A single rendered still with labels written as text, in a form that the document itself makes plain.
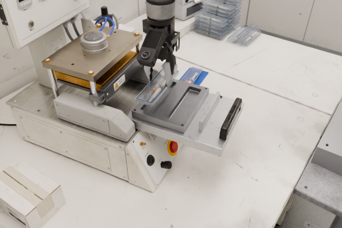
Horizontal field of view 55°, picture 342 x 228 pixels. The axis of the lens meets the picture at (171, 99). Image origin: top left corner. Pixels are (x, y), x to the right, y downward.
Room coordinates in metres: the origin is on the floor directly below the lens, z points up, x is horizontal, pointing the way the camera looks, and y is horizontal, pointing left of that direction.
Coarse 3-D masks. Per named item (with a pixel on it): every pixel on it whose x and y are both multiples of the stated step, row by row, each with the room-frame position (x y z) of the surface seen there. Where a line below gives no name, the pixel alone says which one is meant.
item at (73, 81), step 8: (128, 56) 0.91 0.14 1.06; (120, 64) 0.87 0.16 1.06; (56, 72) 0.83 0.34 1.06; (112, 72) 0.82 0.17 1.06; (64, 80) 0.82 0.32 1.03; (72, 80) 0.80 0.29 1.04; (80, 80) 0.79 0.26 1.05; (88, 80) 0.78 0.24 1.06; (96, 80) 0.78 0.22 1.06; (104, 80) 0.78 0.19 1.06; (80, 88) 0.79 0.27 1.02; (88, 88) 0.78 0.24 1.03
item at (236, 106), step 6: (234, 102) 0.74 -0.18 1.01; (240, 102) 0.74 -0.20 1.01; (234, 108) 0.71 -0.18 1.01; (240, 108) 0.75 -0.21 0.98; (228, 114) 0.69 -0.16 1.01; (234, 114) 0.69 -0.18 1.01; (228, 120) 0.66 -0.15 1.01; (222, 126) 0.64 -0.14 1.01; (228, 126) 0.64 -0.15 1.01; (222, 132) 0.63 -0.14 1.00; (222, 138) 0.63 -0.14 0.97
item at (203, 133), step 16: (208, 96) 0.82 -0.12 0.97; (208, 112) 0.70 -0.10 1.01; (224, 112) 0.74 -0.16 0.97; (240, 112) 0.76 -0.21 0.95; (144, 128) 0.69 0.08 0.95; (160, 128) 0.67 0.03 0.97; (192, 128) 0.67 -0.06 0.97; (208, 128) 0.67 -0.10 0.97; (192, 144) 0.63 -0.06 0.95; (208, 144) 0.61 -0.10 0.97; (224, 144) 0.62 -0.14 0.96
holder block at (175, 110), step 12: (180, 84) 0.85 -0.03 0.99; (192, 84) 0.85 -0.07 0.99; (168, 96) 0.79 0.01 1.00; (180, 96) 0.79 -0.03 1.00; (192, 96) 0.81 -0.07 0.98; (204, 96) 0.79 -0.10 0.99; (144, 108) 0.75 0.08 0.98; (156, 108) 0.73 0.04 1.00; (168, 108) 0.73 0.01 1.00; (180, 108) 0.75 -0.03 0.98; (192, 108) 0.73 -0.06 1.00; (144, 120) 0.70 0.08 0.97; (156, 120) 0.69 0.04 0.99; (168, 120) 0.68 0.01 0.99; (180, 120) 0.70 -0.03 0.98; (180, 132) 0.66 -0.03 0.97
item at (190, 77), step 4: (192, 68) 1.29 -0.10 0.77; (196, 68) 1.29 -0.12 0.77; (188, 72) 1.26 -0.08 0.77; (192, 72) 1.26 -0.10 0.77; (196, 72) 1.26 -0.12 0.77; (200, 72) 1.26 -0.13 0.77; (184, 76) 1.22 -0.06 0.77; (188, 76) 1.22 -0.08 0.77; (192, 76) 1.22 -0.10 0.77; (196, 76) 1.22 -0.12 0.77; (184, 80) 1.19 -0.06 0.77; (188, 80) 1.19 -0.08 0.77; (192, 80) 1.19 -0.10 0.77
